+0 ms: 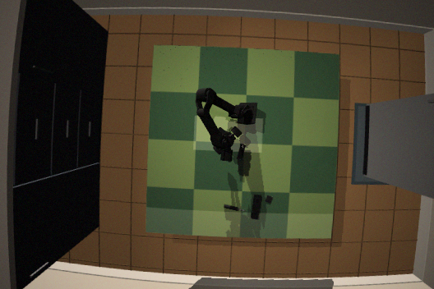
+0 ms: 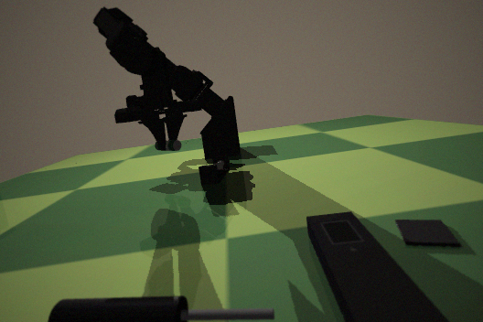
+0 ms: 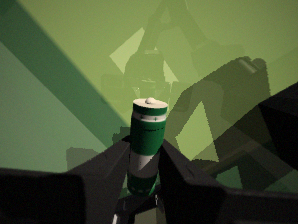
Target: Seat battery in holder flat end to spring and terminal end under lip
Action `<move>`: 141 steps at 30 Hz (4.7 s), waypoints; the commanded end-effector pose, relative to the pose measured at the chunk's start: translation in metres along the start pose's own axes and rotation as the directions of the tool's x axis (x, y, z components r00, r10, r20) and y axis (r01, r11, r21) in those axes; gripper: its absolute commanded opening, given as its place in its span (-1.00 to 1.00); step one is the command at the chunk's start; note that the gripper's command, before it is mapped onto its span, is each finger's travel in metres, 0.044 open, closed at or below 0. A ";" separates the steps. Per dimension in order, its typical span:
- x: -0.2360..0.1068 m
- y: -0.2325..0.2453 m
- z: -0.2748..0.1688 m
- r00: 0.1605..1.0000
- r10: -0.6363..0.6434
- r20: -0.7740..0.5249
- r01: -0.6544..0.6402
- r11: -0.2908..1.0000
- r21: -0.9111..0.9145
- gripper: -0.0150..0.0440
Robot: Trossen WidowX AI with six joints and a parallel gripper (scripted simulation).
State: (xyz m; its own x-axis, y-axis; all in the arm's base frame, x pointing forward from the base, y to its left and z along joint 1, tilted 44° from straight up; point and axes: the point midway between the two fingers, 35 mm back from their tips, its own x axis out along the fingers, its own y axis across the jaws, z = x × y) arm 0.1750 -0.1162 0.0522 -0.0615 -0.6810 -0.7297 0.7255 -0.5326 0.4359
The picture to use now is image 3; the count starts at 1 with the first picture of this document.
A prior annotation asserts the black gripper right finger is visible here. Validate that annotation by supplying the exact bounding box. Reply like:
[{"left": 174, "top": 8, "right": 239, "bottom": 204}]
[{"left": 158, "top": 139, "right": 298, "bottom": 224}]

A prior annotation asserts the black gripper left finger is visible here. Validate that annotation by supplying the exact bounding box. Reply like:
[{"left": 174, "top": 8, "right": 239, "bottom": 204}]
[{"left": 0, "top": 135, "right": 131, "bottom": 224}]

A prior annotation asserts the green and black cylindrical battery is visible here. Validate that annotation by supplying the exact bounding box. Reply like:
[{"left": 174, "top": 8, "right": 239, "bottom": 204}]
[{"left": 127, "top": 97, "right": 168, "bottom": 197}]

